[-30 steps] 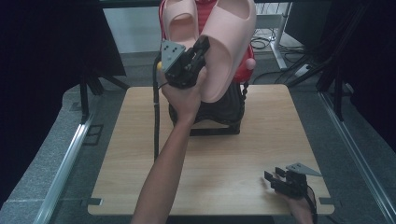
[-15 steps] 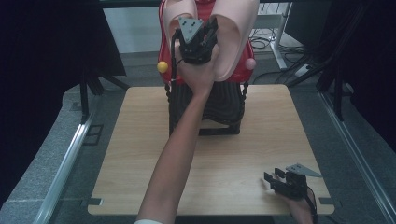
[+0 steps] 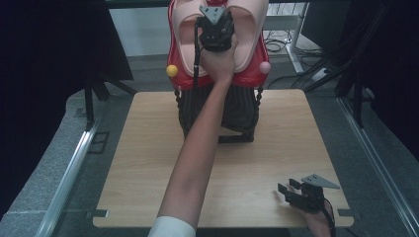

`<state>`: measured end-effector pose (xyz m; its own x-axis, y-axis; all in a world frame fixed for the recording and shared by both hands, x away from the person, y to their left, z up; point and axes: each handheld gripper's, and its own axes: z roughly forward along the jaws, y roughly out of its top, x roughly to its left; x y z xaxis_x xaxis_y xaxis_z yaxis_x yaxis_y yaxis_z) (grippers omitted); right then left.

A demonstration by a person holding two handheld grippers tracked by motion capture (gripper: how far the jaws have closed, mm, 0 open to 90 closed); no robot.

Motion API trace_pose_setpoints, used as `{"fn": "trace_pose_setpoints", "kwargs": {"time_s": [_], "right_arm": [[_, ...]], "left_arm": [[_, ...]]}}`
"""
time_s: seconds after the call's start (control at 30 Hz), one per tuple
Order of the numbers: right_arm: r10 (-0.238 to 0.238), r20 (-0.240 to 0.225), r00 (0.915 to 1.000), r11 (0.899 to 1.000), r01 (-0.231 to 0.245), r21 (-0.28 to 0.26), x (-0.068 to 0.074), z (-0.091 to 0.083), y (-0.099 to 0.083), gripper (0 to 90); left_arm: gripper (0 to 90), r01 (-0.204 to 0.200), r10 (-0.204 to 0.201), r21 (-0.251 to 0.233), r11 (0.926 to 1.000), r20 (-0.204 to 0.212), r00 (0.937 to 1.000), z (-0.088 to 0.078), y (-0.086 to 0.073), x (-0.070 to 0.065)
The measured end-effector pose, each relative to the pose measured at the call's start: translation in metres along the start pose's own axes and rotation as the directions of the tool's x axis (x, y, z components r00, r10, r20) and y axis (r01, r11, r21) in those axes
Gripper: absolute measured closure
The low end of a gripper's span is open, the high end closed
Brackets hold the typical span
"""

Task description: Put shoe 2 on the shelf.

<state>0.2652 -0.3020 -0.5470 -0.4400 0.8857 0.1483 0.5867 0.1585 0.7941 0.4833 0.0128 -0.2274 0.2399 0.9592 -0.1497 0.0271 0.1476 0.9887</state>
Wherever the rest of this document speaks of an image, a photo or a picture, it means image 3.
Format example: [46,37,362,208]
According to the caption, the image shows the red and black shoe rack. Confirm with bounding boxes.
[166,0,272,145]

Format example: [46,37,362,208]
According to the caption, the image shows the person's left hand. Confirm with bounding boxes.
[200,34,239,83]

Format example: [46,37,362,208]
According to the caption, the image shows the person's right hand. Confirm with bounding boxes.
[295,206,333,231]

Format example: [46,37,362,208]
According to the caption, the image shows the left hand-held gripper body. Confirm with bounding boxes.
[197,5,235,52]

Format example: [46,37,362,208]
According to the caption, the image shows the black metal stand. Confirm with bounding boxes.
[302,3,389,130]

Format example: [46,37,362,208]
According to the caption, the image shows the aluminium rail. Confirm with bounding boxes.
[34,119,102,237]
[337,97,419,237]

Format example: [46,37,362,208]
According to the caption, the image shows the white desk frame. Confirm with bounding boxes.
[263,3,310,75]

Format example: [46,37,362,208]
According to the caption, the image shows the white sleeve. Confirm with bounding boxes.
[146,215,198,237]

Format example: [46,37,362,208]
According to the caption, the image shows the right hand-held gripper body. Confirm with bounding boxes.
[290,173,341,213]

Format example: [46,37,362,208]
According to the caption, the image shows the black tripod stand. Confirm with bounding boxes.
[83,73,138,130]

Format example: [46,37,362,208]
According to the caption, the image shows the left hand-held gripper cable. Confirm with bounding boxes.
[192,17,204,91]

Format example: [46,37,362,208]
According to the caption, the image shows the black floor cables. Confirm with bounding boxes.
[265,29,325,91]

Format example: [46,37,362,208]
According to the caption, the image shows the right hand-held gripper cable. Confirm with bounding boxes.
[320,197,338,237]

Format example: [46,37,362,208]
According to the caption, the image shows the hand-held gripper cable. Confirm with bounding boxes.
[320,197,338,237]
[192,17,204,91]

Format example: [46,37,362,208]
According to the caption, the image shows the dark curtain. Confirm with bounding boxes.
[349,0,419,166]
[0,0,134,220]

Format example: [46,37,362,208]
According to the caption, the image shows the white power strip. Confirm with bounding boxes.
[310,67,331,83]

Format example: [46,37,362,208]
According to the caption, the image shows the pink slipper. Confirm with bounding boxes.
[171,0,211,79]
[226,0,271,74]

